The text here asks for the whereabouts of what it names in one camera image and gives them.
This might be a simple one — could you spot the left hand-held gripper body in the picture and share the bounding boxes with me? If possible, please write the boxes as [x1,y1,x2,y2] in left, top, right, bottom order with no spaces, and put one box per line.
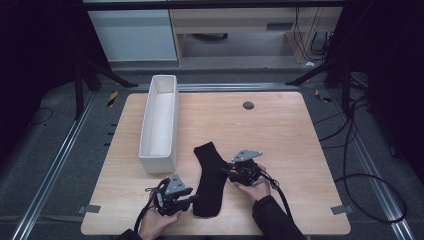
[145,173,188,217]

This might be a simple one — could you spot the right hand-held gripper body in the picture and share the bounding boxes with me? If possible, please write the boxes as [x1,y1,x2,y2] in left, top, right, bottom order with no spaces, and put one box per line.
[229,149,264,187]

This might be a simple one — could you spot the black sock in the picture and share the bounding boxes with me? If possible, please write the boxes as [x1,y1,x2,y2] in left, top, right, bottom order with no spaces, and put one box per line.
[192,141,232,218]

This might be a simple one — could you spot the long white box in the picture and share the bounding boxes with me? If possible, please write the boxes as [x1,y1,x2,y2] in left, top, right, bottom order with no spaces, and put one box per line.
[138,74,180,175]

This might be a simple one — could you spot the person's right hand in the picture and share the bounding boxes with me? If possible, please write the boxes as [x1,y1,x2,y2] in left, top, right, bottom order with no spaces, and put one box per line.
[233,163,273,203]

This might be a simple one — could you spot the person's left hand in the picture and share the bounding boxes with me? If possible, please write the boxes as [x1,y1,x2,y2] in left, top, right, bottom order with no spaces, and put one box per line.
[138,199,184,240]

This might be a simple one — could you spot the grey tape piece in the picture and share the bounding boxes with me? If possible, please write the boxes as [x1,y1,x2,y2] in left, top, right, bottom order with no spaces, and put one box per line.
[78,204,102,214]
[330,204,354,216]

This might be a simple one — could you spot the black metal stand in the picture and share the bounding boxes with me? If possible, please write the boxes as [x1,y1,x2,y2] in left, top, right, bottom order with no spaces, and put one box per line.
[73,59,139,121]
[285,59,355,118]

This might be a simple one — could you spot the white cabinet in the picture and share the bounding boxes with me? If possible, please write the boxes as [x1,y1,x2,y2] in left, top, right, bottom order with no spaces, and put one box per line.
[87,9,178,63]

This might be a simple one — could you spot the dark curtain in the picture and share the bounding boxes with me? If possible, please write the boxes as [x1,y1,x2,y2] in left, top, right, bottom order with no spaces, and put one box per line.
[0,0,111,161]
[333,0,424,184]

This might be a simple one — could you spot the left hand-held gripper cable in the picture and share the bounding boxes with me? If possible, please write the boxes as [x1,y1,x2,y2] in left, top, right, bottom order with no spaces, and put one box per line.
[133,177,171,234]

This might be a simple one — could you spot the hand-held gripper cable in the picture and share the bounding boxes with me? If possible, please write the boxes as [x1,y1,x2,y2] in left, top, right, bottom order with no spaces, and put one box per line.
[258,169,295,222]
[133,177,171,234]

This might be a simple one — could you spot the right hand-held gripper cable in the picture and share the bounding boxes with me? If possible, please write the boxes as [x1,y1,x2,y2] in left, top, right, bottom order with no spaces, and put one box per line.
[258,169,295,222]

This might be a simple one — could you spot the long aluminium rail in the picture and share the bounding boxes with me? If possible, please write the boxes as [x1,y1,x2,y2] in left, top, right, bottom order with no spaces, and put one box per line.
[328,89,418,240]
[11,89,98,240]

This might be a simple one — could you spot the thick black looped cable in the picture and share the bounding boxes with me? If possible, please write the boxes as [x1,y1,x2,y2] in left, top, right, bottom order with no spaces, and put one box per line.
[334,96,408,224]

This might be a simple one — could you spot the thin black floor cable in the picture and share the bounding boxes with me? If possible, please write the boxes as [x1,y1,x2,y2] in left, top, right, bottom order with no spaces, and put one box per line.
[28,106,54,129]

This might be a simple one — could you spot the black hanging cable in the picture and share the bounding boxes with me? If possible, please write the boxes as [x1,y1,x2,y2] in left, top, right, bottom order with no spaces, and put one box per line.
[294,7,326,63]

